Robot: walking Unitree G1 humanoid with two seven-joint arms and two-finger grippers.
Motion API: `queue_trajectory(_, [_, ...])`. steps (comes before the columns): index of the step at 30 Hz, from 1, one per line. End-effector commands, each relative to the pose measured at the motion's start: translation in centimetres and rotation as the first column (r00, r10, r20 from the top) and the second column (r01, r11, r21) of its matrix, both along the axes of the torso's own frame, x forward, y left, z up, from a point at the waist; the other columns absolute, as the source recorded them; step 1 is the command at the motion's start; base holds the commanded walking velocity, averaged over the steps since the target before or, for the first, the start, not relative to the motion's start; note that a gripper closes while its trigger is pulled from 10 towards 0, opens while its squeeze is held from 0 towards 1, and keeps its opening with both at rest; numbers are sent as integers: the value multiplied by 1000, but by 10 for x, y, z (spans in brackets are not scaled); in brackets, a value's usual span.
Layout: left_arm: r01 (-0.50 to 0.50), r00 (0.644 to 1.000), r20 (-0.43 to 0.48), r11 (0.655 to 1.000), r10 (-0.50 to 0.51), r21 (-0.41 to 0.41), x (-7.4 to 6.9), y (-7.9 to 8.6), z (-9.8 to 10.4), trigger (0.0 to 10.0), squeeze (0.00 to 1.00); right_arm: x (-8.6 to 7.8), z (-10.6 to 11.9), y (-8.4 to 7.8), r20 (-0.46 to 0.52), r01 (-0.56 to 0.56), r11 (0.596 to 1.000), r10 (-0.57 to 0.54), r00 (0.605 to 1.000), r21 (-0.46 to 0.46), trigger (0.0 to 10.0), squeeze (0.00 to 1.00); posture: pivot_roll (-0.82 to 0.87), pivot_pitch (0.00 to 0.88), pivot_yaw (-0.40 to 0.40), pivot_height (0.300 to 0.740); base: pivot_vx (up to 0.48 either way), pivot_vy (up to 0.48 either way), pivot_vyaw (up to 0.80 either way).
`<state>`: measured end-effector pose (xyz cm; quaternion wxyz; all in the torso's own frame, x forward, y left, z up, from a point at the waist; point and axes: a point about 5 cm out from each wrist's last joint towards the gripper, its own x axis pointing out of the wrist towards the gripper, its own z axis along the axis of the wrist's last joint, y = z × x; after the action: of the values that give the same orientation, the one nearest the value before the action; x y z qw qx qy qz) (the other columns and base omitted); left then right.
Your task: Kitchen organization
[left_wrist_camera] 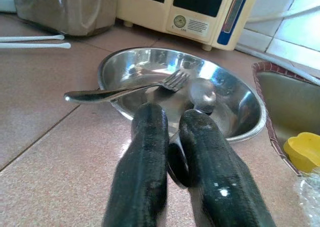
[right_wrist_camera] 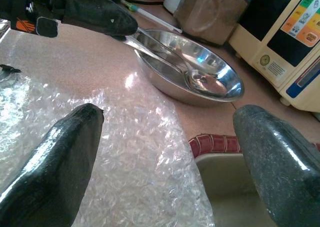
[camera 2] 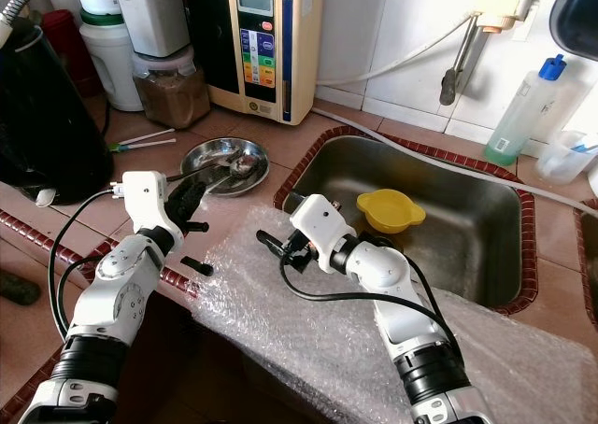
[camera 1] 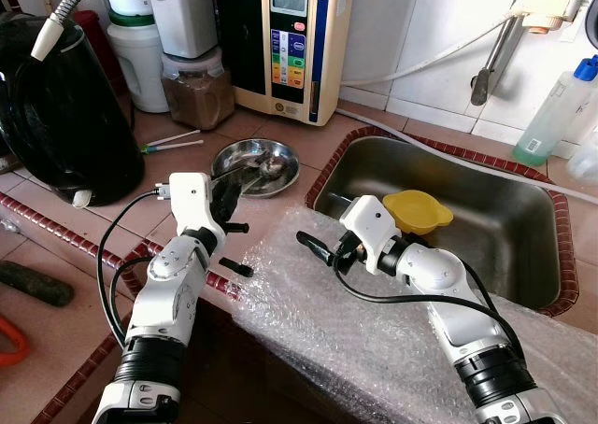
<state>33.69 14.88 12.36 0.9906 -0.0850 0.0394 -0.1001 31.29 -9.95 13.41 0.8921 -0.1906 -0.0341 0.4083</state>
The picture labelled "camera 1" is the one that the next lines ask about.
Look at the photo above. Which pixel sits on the shallow steel dish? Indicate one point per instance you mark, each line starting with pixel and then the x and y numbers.
pixel 252 148

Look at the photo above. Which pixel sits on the steel spoon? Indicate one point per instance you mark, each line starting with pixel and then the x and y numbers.
pixel 276 169

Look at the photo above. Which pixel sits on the yellow plastic bowl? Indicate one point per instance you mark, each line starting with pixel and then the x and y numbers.
pixel 416 209

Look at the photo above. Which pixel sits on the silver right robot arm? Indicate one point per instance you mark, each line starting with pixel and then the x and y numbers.
pixel 458 303

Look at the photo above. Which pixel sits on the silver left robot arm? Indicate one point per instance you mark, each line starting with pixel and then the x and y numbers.
pixel 168 284

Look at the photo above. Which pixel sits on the black clip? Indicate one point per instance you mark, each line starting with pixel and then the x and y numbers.
pixel 238 268

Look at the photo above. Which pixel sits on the white straw green tip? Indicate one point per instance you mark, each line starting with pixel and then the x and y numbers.
pixel 173 147
pixel 176 137

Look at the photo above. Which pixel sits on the clear jar brown powder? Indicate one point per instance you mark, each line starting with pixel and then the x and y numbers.
pixel 198 97

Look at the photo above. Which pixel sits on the clear bubble wrap sheet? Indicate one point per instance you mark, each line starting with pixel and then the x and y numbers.
pixel 374 368

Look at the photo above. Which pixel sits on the white jar green lid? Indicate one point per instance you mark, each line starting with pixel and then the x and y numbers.
pixel 140 69

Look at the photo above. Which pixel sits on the cream water ionizer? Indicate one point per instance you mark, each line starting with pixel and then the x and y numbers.
pixel 299 50

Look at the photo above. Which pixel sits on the large steel sink basin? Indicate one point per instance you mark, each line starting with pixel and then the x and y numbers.
pixel 505 247

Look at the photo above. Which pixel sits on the black electric kettle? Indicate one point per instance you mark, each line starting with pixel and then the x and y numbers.
pixel 65 125

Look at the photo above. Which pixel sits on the white plastic container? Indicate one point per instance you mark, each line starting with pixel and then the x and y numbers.
pixel 184 22

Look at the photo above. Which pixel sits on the dark red canister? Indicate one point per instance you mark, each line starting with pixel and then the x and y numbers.
pixel 93 46

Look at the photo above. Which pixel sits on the clear plastic cup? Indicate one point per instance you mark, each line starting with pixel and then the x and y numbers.
pixel 584 162

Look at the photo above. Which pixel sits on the dark green cucumber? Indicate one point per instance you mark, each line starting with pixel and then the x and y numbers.
pixel 37 284

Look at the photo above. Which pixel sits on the clear bottle green dish soap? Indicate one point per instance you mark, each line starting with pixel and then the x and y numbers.
pixel 551 125

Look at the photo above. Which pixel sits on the dark round-cornered panel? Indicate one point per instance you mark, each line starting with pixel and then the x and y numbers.
pixel 592 13

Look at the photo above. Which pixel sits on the cream tap filter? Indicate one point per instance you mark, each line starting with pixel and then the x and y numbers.
pixel 547 8

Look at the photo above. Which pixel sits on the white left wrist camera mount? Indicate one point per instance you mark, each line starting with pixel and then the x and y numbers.
pixel 194 204

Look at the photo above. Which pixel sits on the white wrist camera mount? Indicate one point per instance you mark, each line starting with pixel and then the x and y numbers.
pixel 194 204
pixel 374 228

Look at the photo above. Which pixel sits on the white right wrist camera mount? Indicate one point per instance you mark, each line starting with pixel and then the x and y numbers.
pixel 374 228

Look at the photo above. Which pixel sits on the steel wall tap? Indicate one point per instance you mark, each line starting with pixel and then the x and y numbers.
pixel 495 55

